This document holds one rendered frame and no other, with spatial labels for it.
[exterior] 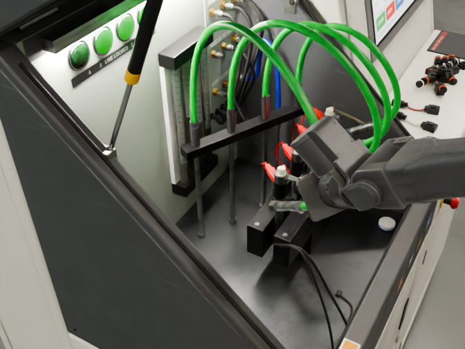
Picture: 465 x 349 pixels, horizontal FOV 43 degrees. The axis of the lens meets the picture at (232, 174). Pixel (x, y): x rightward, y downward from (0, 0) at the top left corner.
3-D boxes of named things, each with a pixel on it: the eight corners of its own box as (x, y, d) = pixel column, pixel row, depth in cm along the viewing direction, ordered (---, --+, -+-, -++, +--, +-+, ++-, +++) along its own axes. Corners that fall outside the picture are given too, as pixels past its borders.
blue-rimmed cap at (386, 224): (391, 234, 140) (392, 229, 139) (375, 228, 141) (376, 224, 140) (396, 224, 142) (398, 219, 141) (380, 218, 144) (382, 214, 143)
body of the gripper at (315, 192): (293, 181, 87) (305, 180, 79) (355, 155, 88) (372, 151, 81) (311, 222, 87) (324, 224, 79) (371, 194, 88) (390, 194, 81)
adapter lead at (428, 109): (439, 111, 153) (441, 104, 152) (438, 115, 152) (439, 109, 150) (391, 103, 157) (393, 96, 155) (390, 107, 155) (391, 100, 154)
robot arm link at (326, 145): (382, 206, 67) (423, 161, 71) (317, 129, 67) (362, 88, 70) (330, 224, 78) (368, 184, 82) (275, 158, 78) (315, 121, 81)
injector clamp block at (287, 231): (286, 291, 127) (290, 241, 117) (246, 273, 131) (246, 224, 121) (345, 199, 150) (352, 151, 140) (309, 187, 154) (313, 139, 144)
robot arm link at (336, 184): (360, 218, 74) (393, 189, 75) (325, 176, 74) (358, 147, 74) (344, 217, 81) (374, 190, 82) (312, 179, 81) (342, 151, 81)
